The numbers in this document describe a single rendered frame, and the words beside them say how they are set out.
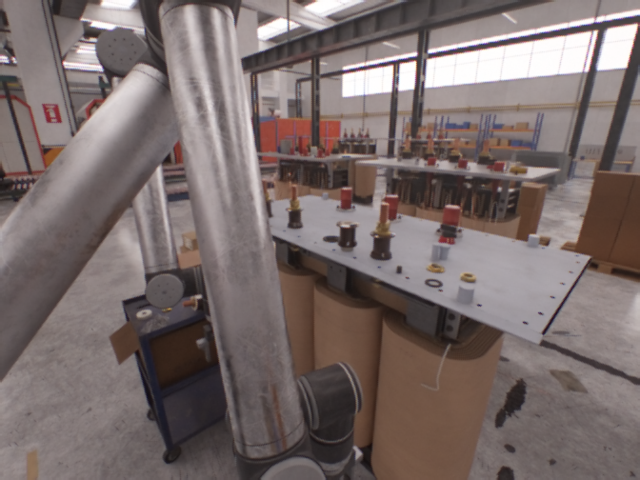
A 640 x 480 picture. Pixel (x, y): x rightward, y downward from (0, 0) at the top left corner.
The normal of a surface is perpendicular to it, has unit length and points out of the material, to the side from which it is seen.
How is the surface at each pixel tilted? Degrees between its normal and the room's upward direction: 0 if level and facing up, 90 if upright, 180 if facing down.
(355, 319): 90
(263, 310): 69
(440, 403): 90
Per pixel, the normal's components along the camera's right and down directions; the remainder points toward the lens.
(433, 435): -0.39, 0.30
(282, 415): 0.54, -0.08
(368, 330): 0.10, 0.33
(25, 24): 0.67, 0.25
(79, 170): 0.35, -0.09
